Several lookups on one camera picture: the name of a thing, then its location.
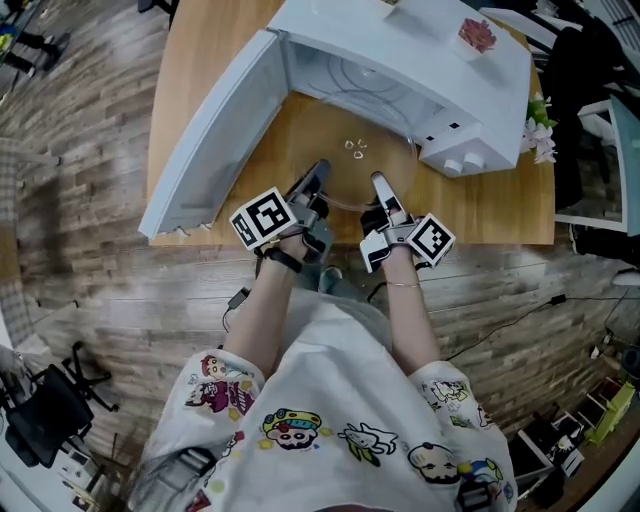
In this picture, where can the white microwave oven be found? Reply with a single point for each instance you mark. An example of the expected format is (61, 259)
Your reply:
(440, 85)

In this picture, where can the black office chair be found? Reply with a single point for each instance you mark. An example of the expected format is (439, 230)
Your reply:
(580, 100)
(47, 415)

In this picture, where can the lime green rack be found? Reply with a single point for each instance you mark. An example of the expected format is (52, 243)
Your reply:
(612, 415)

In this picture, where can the black wristband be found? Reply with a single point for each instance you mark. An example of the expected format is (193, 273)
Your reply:
(282, 260)

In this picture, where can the grey checkered box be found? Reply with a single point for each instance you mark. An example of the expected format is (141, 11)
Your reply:
(15, 312)

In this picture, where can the person's white shoe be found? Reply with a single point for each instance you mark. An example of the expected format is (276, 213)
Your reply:
(333, 273)

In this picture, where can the red succulent in white pot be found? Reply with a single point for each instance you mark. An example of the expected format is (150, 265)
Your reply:
(477, 35)

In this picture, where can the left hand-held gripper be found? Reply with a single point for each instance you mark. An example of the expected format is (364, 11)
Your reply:
(262, 217)

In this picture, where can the person's right forearm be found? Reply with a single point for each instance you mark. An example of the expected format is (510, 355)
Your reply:
(412, 330)

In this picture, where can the white cartoon print shirt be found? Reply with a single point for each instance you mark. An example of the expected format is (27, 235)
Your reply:
(340, 390)

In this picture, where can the white microwave door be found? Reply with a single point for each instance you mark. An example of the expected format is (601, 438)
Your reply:
(220, 145)

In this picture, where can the person's grey trousers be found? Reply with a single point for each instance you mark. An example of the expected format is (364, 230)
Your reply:
(350, 290)

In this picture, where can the gold bangle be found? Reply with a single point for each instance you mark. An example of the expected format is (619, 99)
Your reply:
(402, 285)

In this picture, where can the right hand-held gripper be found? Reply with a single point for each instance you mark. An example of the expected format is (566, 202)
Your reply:
(432, 240)

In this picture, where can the person's left forearm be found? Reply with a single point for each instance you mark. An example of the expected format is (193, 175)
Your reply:
(260, 320)

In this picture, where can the white desk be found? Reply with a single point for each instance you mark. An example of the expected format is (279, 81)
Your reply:
(627, 160)

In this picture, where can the round glass turntable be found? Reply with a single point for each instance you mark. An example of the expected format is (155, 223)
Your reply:
(350, 175)

